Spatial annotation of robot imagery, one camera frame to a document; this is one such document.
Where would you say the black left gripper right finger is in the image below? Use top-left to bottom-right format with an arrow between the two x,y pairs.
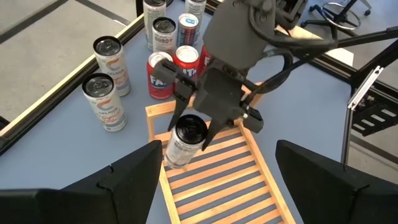
275,139 -> 398,224

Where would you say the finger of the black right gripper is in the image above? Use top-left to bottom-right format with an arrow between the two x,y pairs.
153,58 -> 198,132
201,106 -> 265,152

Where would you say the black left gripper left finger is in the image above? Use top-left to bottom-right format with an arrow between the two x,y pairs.
0,139 -> 164,224

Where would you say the Celsius Tropical Vibe can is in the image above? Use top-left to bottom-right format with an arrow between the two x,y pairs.
81,72 -> 127,133
92,35 -> 131,97

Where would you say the bamboo slatted shelf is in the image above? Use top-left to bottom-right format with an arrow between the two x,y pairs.
145,81 -> 297,224

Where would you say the red Fanta can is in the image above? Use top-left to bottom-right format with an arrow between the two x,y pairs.
198,45 -> 212,77
146,51 -> 175,100
172,45 -> 201,82

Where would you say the Red Bull can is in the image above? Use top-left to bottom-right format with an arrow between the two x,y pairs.
176,12 -> 200,48

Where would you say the silver aluminium extrusion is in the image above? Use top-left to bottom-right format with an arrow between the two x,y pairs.
341,65 -> 384,166

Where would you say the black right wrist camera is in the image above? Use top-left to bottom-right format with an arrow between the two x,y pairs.
193,67 -> 247,123

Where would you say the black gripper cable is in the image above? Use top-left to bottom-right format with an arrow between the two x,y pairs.
247,6 -> 340,96

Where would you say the black stool with chrome ring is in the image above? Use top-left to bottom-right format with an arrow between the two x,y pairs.
300,0 -> 373,30

